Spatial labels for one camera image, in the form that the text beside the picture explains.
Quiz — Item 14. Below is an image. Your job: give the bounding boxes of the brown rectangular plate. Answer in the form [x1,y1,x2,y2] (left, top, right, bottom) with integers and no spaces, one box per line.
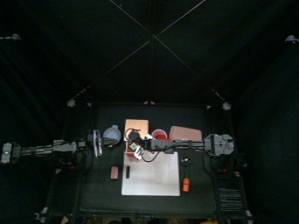
[168,125,202,142]

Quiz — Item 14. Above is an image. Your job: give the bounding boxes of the white cutting board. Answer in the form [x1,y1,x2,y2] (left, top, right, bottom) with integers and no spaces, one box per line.
[120,150,182,197]

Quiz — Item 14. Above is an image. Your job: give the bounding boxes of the grey bowl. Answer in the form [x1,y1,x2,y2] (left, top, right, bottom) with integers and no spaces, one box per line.
[101,124,122,148]

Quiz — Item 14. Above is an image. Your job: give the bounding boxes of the red wooden drawer box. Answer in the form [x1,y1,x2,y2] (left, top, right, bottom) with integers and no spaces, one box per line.
[122,118,150,155]

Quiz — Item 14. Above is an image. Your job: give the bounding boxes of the red plastic cup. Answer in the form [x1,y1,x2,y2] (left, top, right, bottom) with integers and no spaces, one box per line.
[150,129,169,142]

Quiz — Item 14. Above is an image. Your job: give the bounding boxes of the small metal measuring cup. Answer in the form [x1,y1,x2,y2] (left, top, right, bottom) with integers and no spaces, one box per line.
[180,156,192,168]

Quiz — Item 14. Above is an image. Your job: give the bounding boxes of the white text warning label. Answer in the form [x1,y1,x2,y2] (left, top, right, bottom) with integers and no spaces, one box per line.
[217,186,242,215]

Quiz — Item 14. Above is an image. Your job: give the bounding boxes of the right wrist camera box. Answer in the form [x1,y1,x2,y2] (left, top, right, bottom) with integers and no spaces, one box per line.
[126,141,145,161]

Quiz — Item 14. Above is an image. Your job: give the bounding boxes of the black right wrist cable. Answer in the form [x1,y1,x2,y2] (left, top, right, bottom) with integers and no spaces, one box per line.
[140,150,161,164]

